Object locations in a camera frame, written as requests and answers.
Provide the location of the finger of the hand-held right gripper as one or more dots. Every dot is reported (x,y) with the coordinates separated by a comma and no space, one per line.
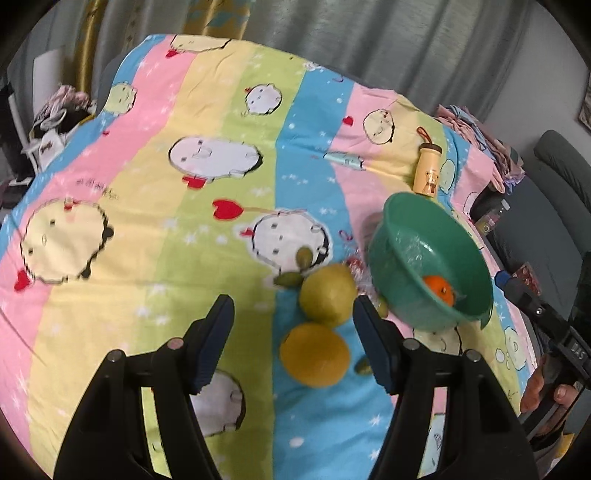
(503,280)

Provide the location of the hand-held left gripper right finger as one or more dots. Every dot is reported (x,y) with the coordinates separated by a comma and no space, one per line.
(374,346)

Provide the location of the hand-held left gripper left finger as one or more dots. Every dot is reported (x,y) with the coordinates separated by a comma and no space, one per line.
(214,344)

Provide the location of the yellow round citrus fruit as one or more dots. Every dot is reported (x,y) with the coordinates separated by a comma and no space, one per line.
(314,353)

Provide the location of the green plastic bowl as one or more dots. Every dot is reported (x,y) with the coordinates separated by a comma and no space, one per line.
(406,286)

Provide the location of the yellow-green pear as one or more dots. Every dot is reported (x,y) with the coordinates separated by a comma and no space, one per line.
(328,295)

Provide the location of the person's right hand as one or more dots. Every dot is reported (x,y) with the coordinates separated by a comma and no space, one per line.
(538,387)

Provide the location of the small green olive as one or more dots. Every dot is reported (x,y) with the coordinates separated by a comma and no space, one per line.
(362,367)
(304,256)
(286,279)
(382,308)

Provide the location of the small orange tangerine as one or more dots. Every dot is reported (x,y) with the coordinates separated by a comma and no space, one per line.
(438,290)

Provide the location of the plastic-wrapped red fruit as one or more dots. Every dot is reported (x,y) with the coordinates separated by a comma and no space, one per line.
(354,265)

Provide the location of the grey sofa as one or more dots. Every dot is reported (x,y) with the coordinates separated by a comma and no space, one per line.
(554,194)

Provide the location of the striped cartoon printed blanket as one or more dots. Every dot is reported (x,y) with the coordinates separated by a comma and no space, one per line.
(138,230)

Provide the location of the pile of folded clothes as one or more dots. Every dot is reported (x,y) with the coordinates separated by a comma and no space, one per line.
(480,138)

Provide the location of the white paper bag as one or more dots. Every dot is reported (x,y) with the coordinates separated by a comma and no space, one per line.
(46,145)

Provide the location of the grey curtain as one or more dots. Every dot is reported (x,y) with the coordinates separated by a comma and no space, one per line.
(369,37)

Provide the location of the pile of pink clothes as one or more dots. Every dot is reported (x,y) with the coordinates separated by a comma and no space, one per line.
(64,106)

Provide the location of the white cylinder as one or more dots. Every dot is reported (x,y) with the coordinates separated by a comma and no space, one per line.
(48,69)

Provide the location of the yellow teal patterned curtain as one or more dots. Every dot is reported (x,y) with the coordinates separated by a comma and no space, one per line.
(217,14)

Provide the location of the gold curtain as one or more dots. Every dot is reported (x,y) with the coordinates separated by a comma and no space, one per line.
(90,27)

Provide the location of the wall picture frame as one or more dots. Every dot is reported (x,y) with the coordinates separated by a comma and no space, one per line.
(586,104)

